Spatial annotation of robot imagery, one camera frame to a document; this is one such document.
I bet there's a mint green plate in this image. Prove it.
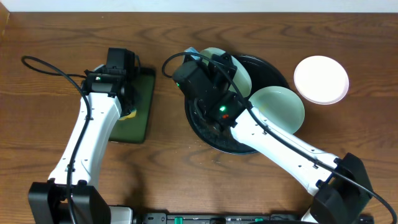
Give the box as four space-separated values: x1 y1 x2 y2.
200 47 252 97
249 86 305 134

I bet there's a green yellow sponge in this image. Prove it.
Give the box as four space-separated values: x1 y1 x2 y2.
119 108 137 121

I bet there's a white plate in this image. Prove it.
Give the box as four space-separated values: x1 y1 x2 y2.
294 55 349 105

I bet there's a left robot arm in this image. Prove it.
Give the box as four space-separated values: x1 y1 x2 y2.
28 65 134 223

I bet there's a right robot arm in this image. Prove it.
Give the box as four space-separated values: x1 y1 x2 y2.
172 48 373 223

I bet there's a black round tray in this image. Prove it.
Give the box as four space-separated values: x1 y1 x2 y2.
185 55 290 155

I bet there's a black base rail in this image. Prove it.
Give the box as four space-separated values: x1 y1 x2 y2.
108 205 376 224

